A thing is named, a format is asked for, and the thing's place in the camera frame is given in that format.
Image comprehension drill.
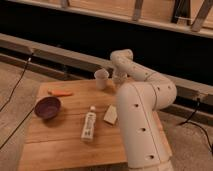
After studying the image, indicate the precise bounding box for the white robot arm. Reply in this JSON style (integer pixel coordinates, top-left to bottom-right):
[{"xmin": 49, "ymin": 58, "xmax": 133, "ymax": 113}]
[{"xmin": 110, "ymin": 49, "xmax": 177, "ymax": 171}]

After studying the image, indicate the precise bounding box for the translucent plastic cup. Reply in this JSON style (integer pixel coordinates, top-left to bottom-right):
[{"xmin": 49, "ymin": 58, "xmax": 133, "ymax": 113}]
[{"xmin": 94, "ymin": 69, "xmax": 109, "ymax": 90}]

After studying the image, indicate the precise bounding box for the white sponge block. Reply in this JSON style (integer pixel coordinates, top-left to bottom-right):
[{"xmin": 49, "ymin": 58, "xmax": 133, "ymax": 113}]
[{"xmin": 103, "ymin": 105, "xmax": 117, "ymax": 125}]

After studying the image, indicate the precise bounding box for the orange carrot toy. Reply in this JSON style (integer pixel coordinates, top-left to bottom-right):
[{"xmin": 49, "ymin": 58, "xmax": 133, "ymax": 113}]
[{"xmin": 47, "ymin": 90, "xmax": 73, "ymax": 97}]

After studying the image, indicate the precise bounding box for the white tube bottle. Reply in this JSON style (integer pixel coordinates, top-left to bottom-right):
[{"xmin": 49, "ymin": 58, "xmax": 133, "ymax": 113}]
[{"xmin": 81, "ymin": 106, "xmax": 96, "ymax": 141}]

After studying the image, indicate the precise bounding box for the purple bowl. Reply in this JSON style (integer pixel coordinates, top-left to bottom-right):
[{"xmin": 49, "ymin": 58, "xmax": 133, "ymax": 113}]
[{"xmin": 34, "ymin": 97, "xmax": 61, "ymax": 119}]

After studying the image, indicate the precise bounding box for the wooden board table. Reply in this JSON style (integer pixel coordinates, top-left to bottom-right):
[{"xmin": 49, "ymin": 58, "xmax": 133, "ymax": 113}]
[{"xmin": 17, "ymin": 77, "xmax": 174, "ymax": 171}]

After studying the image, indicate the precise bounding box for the wooden wall rail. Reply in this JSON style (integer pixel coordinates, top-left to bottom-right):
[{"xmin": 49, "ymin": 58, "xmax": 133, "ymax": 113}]
[{"xmin": 9, "ymin": 0, "xmax": 213, "ymax": 38}]

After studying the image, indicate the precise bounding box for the black cable right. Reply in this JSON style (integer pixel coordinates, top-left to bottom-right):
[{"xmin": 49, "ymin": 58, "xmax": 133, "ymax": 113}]
[{"xmin": 176, "ymin": 97, "xmax": 213, "ymax": 154}]

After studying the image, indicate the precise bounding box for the black cable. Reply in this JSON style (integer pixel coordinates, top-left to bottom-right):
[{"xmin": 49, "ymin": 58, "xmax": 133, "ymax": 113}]
[
  {"xmin": 0, "ymin": 49, "xmax": 36, "ymax": 149},
  {"xmin": 176, "ymin": 97, "xmax": 213, "ymax": 154}
]

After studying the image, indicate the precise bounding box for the black cable left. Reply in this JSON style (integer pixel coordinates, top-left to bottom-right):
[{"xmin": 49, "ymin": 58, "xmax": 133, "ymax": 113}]
[{"xmin": 0, "ymin": 49, "xmax": 36, "ymax": 149}]

